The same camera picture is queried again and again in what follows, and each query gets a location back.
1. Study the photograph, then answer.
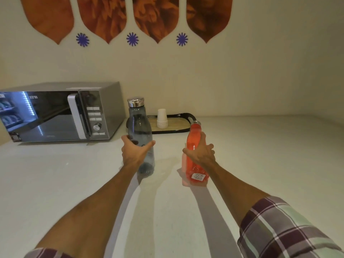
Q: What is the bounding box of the person's left hand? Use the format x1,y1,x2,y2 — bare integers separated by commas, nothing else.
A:
121,134,156,171

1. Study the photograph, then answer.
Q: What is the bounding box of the person's right hand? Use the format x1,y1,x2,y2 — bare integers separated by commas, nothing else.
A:
182,132,216,169

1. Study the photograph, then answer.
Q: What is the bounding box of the red water bottle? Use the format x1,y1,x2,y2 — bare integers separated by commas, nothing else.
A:
185,120,209,183

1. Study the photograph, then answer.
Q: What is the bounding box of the grey transparent water bottle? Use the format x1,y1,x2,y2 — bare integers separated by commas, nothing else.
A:
126,97,156,177

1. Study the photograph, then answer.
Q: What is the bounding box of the person's left forearm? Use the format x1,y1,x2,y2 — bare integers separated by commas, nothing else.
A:
34,162,141,258

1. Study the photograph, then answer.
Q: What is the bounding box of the person's right forearm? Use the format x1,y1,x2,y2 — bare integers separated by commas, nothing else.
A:
204,162,271,228

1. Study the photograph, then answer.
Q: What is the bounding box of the black-rimmed serving tray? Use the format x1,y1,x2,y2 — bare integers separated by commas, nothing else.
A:
146,113,197,135

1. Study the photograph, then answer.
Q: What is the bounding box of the stack of white paper cups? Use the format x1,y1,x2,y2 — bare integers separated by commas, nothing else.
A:
157,109,169,129

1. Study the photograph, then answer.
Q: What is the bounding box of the silver microwave oven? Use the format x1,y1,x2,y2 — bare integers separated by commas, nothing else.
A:
0,82,126,143

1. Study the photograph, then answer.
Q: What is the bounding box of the plaid right shirt sleeve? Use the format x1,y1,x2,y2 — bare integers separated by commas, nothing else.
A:
238,196,344,258

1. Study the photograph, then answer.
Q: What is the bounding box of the plaid shirt sleeve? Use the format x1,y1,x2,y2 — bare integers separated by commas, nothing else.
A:
24,248,73,258
238,196,344,258

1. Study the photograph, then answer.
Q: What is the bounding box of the plaid left shirt sleeve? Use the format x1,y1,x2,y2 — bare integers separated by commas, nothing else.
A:
24,248,73,258

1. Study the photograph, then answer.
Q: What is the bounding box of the orange leaf wall decal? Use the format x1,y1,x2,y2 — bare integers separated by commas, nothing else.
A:
19,0,75,45
76,0,127,44
186,0,233,44
132,0,180,44

